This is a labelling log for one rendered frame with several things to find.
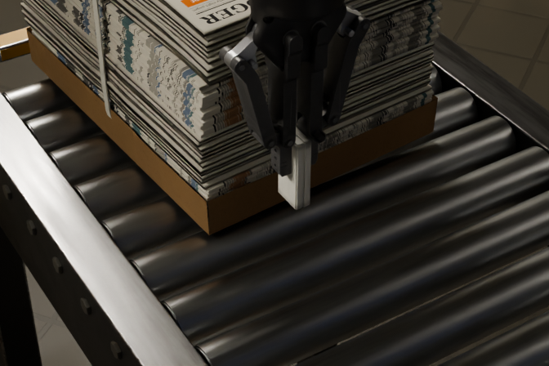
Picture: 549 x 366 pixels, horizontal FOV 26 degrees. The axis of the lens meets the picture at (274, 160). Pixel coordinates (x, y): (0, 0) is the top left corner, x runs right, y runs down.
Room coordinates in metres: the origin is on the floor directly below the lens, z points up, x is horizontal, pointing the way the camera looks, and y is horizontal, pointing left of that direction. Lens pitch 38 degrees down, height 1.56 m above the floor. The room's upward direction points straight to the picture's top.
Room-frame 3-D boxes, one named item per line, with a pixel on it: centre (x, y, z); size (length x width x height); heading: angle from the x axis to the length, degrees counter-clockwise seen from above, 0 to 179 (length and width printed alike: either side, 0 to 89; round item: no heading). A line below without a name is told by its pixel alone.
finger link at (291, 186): (0.79, -0.01, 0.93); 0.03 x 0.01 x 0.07; 32
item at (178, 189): (0.99, -0.01, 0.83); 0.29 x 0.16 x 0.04; 126
